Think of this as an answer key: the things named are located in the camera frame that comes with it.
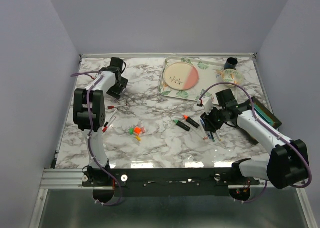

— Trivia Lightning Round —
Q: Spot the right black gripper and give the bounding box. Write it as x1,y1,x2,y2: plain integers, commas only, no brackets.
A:
200,104,227,133

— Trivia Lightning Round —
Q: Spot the pink capped white pen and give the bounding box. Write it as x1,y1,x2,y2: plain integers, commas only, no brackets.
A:
191,127,206,140

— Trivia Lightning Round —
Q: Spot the orange highlighter black body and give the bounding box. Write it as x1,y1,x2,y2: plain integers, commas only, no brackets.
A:
183,115,200,128

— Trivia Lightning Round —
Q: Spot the green highlighter black body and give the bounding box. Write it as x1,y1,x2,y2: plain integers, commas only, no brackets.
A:
173,119,191,131

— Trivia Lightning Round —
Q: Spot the orange highlighter cap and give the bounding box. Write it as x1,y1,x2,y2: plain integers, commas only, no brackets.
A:
133,127,142,134

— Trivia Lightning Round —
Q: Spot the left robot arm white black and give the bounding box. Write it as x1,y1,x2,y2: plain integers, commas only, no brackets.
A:
71,57,128,186

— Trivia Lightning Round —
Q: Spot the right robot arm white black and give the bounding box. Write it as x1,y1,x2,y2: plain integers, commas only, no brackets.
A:
197,89,311,189

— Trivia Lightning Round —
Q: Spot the red capped white pen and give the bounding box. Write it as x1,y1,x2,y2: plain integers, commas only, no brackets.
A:
107,104,127,110

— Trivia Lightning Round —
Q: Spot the black white pen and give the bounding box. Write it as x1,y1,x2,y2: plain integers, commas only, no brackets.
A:
103,109,118,127

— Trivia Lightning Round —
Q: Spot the floral rectangular tray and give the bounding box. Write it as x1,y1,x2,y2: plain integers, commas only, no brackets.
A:
158,56,237,104

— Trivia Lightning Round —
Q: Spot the floral ceramic bowl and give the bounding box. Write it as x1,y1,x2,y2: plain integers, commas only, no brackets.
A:
221,69,244,85

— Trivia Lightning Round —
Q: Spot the dark framed teal tray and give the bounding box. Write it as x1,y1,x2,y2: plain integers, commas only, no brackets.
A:
240,96,282,144

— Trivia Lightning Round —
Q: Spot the cream and pink plate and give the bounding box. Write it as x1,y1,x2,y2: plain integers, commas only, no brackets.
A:
163,62,200,90

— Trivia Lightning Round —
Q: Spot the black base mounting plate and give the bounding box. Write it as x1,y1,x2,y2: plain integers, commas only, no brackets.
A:
82,167,260,197

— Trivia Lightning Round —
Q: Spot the dark blue cup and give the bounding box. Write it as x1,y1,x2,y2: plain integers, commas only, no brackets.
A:
223,57,238,70

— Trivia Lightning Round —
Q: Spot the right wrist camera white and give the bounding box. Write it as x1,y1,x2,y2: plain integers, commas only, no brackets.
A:
197,97,214,115

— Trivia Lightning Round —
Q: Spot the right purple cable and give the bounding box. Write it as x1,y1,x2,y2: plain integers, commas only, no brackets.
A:
198,82,313,204

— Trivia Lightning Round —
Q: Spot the aluminium front rail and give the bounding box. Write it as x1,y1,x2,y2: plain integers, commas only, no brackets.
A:
41,166,307,189

